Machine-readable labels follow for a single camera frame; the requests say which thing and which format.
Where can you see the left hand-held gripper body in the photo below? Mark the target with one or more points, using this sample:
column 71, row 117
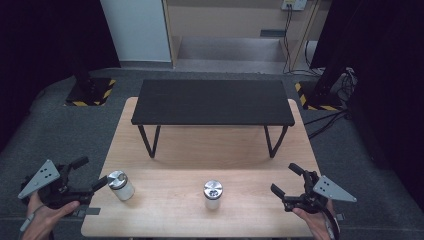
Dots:
column 40, row 180

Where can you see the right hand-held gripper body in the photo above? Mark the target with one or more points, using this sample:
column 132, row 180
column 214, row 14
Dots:
column 330, row 191

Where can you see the white jar with silver lid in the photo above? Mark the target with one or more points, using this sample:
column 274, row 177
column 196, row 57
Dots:
column 213, row 195
column 121, row 186

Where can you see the black shelf with metal legs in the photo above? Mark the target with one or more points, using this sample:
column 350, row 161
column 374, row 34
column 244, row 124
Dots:
column 213, row 101

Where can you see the person's right hand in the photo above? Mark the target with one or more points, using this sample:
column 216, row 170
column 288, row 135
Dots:
column 318, row 225

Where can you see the person's left hand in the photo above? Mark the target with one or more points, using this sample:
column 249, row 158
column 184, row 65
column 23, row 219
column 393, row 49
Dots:
column 43, row 220

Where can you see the black curtain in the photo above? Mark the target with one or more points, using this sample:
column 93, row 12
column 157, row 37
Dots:
column 383, row 66
column 43, row 43

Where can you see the dark grey label strip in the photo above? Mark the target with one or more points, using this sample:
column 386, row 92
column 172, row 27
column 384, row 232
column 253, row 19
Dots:
column 273, row 33

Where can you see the white panel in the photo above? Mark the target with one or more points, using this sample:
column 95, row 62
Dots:
column 136, row 30

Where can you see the white wall socket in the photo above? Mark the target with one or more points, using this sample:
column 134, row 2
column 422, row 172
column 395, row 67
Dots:
column 295, row 4

